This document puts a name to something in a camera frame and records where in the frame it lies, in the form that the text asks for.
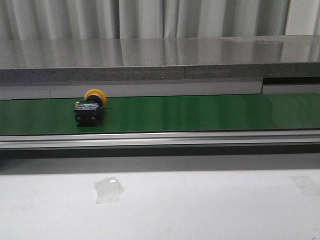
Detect crumpled clear tape patch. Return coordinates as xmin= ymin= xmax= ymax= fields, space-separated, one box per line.
xmin=93 ymin=176 xmax=126 ymax=204

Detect green conveyor belt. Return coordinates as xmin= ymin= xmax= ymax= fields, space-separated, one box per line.
xmin=0 ymin=93 xmax=320 ymax=136

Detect grey stone counter slab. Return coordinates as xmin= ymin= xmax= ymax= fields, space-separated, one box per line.
xmin=0 ymin=35 xmax=320 ymax=86

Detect grey rear guide panel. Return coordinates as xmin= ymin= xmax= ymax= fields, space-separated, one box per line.
xmin=0 ymin=77 xmax=320 ymax=100

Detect clear tape strip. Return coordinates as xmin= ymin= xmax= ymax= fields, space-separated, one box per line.
xmin=289 ymin=176 xmax=320 ymax=197

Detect white pleated curtain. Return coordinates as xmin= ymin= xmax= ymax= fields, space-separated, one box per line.
xmin=0 ymin=0 xmax=320 ymax=40

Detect yellow push button switch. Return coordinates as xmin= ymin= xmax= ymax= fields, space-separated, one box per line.
xmin=73 ymin=89 xmax=108 ymax=127

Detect aluminium conveyor side rail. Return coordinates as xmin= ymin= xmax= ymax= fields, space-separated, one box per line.
xmin=0 ymin=129 xmax=320 ymax=150

